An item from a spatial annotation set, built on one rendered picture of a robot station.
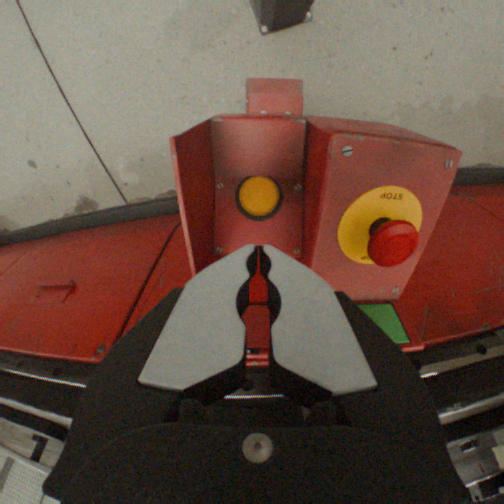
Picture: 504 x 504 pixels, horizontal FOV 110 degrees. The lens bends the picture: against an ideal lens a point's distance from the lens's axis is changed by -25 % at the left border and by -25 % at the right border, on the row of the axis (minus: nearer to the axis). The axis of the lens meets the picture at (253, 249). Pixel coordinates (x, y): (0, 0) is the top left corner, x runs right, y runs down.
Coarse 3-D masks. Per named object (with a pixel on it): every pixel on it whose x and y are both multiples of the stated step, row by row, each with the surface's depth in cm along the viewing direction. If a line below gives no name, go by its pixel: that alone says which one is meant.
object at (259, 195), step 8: (256, 176) 22; (248, 184) 22; (256, 184) 22; (264, 184) 22; (272, 184) 22; (240, 192) 22; (248, 192) 22; (256, 192) 22; (264, 192) 22; (272, 192) 22; (240, 200) 22; (248, 200) 22; (256, 200) 22; (264, 200) 22; (272, 200) 22; (248, 208) 22; (256, 208) 22; (264, 208) 22; (272, 208) 22
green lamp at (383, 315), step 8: (376, 304) 22; (384, 304) 22; (368, 312) 21; (376, 312) 21; (384, 312) 21; (392, 312) 21; (376, 320) 20; (384, 320) 20; (392, 320) 20; (384, 328) 19; (392, 328) 19; (400, 328) 19; (392, 336) 19; (400, 336) 19
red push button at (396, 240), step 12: (372, 228) 17; (384, 228) 15; (396, 228) 15; (408, 228) 15; (372, 240) 16; (384, 240) 15; (396, 240) 15; (408, 240) 15; (372, 252) 16; (384, 252) 16; (396, 252) 15; (408, 252) 15; (384, 264) 16; (396, 264) 16
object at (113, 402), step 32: (160, 320) 7; (128, 352) 6; (96, 384) 5; (128, 384) 5; (96, 416) 4; (128, 416) 5; (160, 416) 5; (64, 448) 4; (96, 448) 4; (64, 480) 3
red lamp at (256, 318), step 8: (248, 312) 21; (256, 312) 21; (264, 312) 21; (248, 320) 21; (256, 320) 21; (264, 320) 21; (248, 328) 20; (256, 328) 20; (264, 328) 20; (248, 336) 19; (256, 336) 19; (264, 336) 19; (248, 344) 19; (256, 344) 19; (264, 344) 19
